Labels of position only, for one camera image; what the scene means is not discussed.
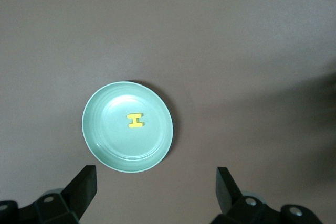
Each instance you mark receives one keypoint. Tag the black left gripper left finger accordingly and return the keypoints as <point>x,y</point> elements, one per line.
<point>78,195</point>

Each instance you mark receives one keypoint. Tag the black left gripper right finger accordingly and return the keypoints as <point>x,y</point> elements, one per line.
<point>228,197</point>

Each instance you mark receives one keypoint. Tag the yellow foam letter H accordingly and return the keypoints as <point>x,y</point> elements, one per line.
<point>135,121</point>

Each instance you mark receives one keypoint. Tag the green plate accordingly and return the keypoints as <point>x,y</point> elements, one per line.
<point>110,142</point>

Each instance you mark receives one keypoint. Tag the brown table cover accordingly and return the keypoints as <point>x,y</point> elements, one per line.
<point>210,37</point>

